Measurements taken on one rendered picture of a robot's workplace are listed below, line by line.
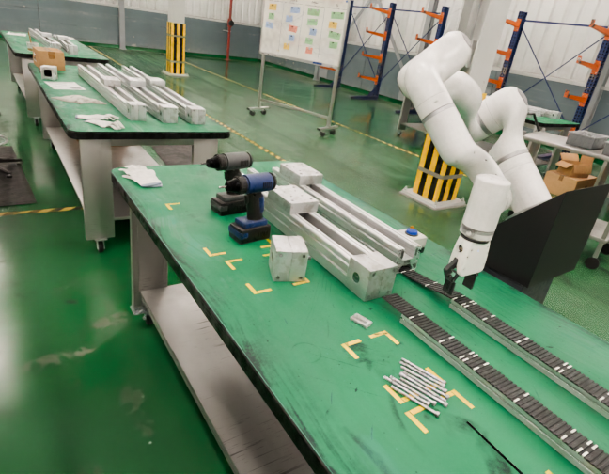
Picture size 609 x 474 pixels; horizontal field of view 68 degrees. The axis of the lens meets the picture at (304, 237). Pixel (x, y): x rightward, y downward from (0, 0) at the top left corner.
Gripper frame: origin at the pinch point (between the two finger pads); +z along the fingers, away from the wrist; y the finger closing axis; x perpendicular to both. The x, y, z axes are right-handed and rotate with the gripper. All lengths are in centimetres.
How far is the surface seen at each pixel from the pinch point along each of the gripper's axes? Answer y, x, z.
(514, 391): -19.0, -31.7, 2.8
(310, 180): 0, 77, -4
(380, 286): -19.2, 10.6, 2.3
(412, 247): 2.2, 20.9, -1.2
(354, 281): -23.8, 15.9, 2.9
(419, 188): 250, 234, 74
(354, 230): -5.0, 40.4, 0.9
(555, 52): 742, 428, -78
